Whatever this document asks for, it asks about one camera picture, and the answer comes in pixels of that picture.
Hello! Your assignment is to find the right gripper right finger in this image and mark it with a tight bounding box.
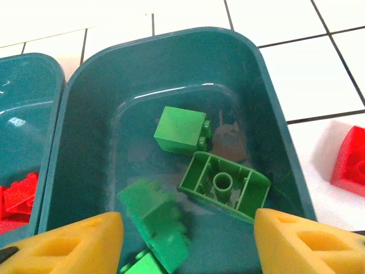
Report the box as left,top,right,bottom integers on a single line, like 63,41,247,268
254,208,365,274

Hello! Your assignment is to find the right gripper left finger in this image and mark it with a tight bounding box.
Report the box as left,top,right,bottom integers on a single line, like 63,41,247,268
0,212,125,274

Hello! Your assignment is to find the red lego brick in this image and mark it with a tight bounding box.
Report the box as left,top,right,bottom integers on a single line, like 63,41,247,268
330,125,365,198
4,172,40,215
0,185,31,236

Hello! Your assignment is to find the green curved lego brick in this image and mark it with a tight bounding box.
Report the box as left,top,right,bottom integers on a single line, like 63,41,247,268
177,151,271,225

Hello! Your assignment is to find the teal plastic container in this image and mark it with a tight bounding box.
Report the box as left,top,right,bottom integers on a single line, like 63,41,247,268
38,26,318,274
0,53,67,249

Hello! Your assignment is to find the tall green lego brick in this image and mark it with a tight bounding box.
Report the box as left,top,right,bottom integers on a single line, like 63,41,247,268
153,106,212,156

